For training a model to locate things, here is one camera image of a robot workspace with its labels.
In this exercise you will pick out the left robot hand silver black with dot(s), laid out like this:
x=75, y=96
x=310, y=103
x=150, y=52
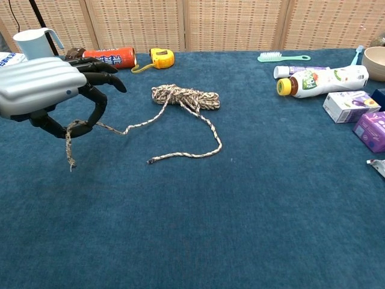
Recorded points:
x=36, y=81

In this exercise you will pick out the white sugar bag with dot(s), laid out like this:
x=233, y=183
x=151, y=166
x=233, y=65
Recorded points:
x=9, y=60

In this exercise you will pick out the white plastic pitcher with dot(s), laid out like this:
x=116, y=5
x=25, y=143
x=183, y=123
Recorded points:
x=33, y=45

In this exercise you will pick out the black tripod stand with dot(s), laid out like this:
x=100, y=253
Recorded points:
x=37, y=13

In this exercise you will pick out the orange drink can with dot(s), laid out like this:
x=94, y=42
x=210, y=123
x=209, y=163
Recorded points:
x=120, y=57

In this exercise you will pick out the yellow tape measure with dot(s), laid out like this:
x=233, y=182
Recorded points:
x=162, y=58

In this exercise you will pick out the bamboo folding screen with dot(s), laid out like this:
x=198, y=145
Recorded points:
x=225, y=24

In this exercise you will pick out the dark blue table cloth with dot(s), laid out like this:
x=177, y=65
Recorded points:
x=192, y=210

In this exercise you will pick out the mint green hairbrush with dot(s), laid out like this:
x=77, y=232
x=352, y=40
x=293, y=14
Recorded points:
x=270, y=57

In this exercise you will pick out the white purple toothpaste tube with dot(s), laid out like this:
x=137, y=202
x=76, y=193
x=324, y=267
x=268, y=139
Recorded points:
x=282, y=71

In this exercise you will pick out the white drink bottle yellow cap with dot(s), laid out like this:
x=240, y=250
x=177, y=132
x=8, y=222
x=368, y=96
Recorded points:
x=325, y=81

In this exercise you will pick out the white purple small carton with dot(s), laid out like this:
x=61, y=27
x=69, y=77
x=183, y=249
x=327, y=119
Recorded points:
x=349, y=105

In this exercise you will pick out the light blue toothbrush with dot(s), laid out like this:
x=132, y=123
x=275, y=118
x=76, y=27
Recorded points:
x=358, y=52

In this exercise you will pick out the beige bowl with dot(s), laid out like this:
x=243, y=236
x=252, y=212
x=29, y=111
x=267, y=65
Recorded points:
x=376, y=63

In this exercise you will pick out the purple small box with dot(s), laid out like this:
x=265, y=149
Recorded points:
x=373, y=131

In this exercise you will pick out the silver foil packet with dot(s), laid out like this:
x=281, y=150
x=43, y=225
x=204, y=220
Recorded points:
x=379, y=167

